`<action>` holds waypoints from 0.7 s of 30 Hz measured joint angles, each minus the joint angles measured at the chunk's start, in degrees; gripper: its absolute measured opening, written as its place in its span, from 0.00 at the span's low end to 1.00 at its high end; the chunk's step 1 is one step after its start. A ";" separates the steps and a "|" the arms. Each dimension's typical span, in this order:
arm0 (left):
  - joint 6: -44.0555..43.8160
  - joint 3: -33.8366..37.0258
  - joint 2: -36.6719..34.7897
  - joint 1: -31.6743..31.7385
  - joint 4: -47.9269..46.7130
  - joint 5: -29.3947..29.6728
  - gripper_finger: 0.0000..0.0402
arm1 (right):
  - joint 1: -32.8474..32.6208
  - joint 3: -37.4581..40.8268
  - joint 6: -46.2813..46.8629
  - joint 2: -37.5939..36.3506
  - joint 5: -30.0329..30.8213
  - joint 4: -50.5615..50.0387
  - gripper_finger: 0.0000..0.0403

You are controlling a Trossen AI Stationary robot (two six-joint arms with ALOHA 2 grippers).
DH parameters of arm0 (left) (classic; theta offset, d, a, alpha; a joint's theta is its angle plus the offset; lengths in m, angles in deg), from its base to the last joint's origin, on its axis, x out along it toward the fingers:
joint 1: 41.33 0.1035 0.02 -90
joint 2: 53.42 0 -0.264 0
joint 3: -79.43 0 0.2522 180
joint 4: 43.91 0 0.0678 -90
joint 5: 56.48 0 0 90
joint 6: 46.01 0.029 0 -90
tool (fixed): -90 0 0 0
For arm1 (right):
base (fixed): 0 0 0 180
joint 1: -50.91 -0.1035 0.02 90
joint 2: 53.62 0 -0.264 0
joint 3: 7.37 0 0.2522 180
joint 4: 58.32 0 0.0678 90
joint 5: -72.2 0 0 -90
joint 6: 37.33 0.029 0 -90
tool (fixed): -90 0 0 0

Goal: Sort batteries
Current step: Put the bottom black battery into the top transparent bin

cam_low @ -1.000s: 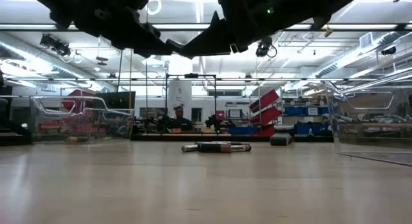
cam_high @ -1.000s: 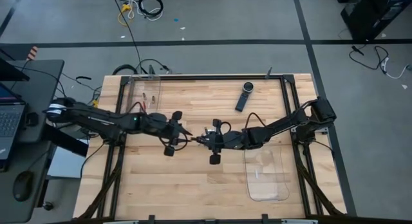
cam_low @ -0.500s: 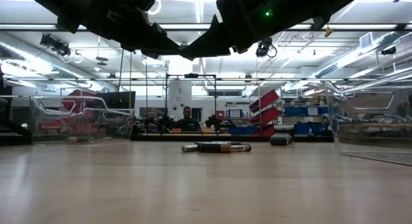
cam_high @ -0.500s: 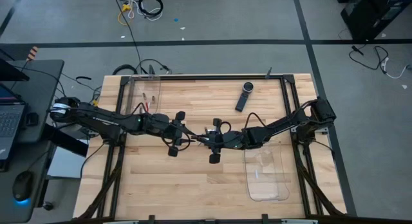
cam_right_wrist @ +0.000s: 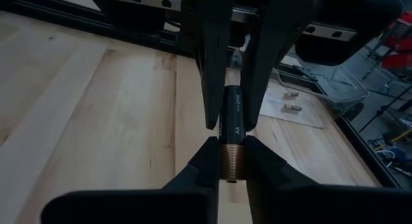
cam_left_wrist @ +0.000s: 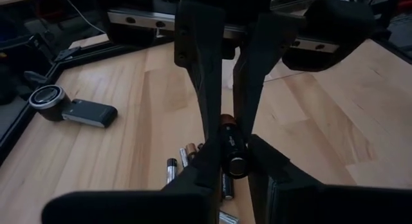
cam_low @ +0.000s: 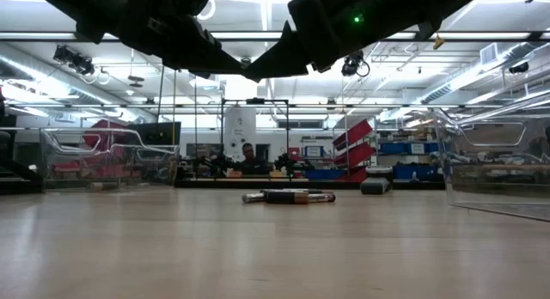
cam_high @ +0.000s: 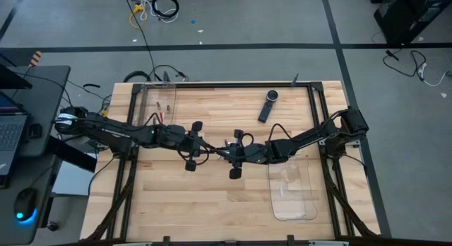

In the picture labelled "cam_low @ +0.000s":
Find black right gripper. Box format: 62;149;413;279
244;0;388;82

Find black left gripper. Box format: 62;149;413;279
115;0;262;82

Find silver black Energizer AA battery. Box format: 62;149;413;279
260;187;324;194

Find black copper Duracell AA battery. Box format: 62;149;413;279
262;190;310;205

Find white pillar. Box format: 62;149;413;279
223;106;258;159

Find black monitor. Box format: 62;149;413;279
127;121;182;148

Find red bin rack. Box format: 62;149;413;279
333;119;377;184
81;120;130;180

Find person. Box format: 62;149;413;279
234;143;271;176

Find blue storage bin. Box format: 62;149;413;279
303;168;345;181
393;162;443;182

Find blue shelf bins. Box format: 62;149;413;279
377;142;439;156

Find black grey handheld device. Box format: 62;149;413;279
359;165;394;196

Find clear plastic bin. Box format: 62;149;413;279
432;108;550;223
39;126;180;190

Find white air vent grille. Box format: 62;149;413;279
480;43;499;66

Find black bar with light strips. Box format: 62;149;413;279
0;30;550;43

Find black workstation frame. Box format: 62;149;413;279
220;97;291;180

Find white cable loop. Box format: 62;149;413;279
197;0;217;21

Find black hanging camera with cable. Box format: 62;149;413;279
341;49;371;78

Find black aluminium table frame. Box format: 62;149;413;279
174;177;447;191

